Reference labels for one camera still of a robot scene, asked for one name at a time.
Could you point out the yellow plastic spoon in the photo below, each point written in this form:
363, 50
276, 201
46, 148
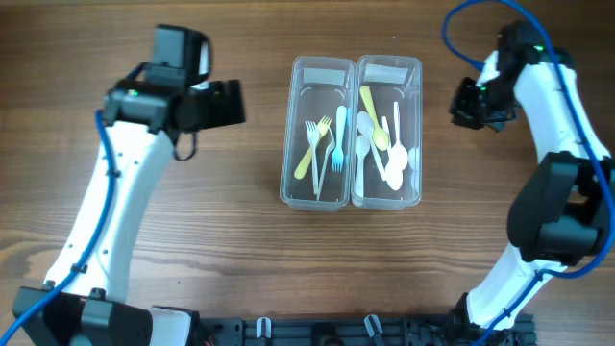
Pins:
380, 136

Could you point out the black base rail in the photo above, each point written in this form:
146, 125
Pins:
413, 330

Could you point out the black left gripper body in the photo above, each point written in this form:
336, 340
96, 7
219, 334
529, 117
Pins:
209, 107

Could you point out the white fork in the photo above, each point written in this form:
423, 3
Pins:
313, 139

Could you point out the white spoon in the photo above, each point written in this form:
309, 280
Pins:
362, 149
366, 126

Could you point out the clear left plastic container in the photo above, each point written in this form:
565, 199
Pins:
318, 86

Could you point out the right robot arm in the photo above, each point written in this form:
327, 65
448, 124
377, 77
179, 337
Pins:
560, 216

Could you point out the white fork diagonal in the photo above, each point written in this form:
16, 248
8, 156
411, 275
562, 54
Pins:
328, 152

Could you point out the white spoon crossed small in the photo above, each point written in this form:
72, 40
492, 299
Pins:
398, 155

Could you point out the clear right plastic container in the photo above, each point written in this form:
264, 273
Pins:
393, 78

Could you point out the clear plastic container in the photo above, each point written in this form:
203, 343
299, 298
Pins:
393, 78
318, 86

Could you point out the white spoon crossed large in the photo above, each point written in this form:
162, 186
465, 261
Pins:
393, 176

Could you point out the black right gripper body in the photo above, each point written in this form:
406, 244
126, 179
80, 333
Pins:
487, 104

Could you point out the yellow plastic fork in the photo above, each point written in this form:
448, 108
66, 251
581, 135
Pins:
302, 167

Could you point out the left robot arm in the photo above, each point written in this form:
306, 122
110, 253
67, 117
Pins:
82, 300

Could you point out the light blue plastic fork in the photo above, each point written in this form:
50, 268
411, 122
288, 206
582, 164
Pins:
340, 124

